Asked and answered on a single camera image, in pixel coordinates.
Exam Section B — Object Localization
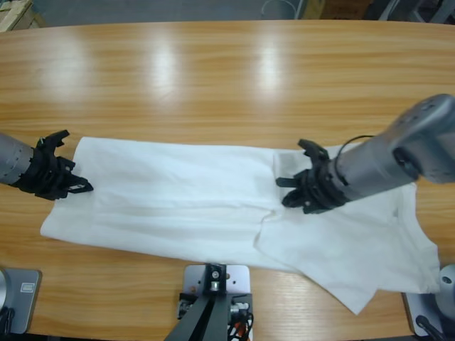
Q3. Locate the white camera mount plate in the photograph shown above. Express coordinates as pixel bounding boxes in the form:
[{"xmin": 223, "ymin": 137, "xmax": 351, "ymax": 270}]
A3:
[{"xmin": 183, "ymin": 263, "xmax": 252, "ymax": 341}]

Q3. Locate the white cable loop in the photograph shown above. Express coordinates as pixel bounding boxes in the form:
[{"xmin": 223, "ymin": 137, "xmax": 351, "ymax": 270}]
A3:
[{"xmin": 261, "ymin": 0, "xmax": 298, "ymax": 18}]

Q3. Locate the wooden pallet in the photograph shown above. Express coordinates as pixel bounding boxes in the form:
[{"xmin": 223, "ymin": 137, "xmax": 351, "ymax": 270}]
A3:
[{"xmin": 0, "ymin": 0, "xmax": 47, "ymax": 33}]

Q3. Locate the brown cardboard box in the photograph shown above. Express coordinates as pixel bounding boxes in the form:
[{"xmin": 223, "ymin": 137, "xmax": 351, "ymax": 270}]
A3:
[{"xmin": 306, "ymin": 0, "xmax": 367, "ymax": 21}]

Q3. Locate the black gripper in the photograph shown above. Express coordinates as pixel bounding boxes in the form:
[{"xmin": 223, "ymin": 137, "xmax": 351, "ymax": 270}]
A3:
[
  {"xmin": 276, "ymin": 159, "xmax": 348, "ymax": 214},
  {"xmin": 17, "ymin": 148, "xmax": 94, "ymax": 202}
]

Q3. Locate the silver black clamp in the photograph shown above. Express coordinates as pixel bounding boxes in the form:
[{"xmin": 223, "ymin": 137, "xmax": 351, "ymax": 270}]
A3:
[
  {"xmin": 229, "ymin": 293, "xmax": 255, "ymax": 318},
  {"xmin": 176, "ymin": 291, "xmax": 197, "ymax": 320}
]

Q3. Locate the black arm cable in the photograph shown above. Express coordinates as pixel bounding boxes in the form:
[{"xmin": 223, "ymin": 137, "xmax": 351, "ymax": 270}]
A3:
[{"xmin": 336, "ymin": 134, "xmax": 376, "ymax": 161}]

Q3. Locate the black base cable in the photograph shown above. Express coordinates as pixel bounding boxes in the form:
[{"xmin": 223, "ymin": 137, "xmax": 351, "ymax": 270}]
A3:
[
  {"xmin": 0, "ymin": 307, "xmax": 16, "ymax": 335},
  {"xmin": 414, "ymin": 314, "xmax": 449, "ymax": 341}
]

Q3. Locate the dark camera post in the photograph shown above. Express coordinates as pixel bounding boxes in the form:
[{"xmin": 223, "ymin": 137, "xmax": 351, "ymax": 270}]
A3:
[{"xmin": 166, "ymin": 263, "xmax": 229, "ymax": 341}]

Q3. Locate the grey metal frame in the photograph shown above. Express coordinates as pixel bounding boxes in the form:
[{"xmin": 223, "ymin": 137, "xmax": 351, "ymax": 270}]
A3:
[{"xmin": 376, "ymin": 0, "xmax": 455, "ymax": 26}]

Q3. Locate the orange black braided cable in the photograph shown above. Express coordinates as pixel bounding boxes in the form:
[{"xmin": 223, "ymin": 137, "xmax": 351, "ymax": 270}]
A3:
[{"xmin": 226, "ymin": 314, "xmax": 255, "ymax": 341}]

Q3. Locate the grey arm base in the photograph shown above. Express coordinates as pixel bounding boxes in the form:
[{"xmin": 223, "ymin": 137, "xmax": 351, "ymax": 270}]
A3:
[
  {"xmin": 0, "ymin": 268, "xmax": 43, "ymax": 335},
  {"xmin": 401, "ymin": 263, "xmax": 455, "ymax": 337}
]

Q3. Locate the white polo shirt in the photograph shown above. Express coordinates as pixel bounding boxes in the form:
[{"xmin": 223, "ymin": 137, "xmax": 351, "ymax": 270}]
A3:
[{"xmin": 39, "ymin": 136, "xmax": 442, "ymax": 316}]

